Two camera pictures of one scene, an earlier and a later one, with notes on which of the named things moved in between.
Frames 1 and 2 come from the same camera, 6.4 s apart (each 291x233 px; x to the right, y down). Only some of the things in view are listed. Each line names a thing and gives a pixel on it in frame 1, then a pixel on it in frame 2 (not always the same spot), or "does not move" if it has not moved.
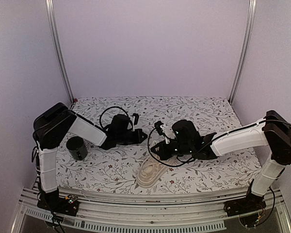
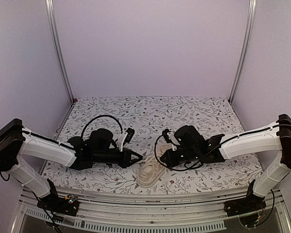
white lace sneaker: [150, 169] does not move
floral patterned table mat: [105, 169] does not move
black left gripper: [138, 139] to [126, 162]
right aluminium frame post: [252, 9] does not move
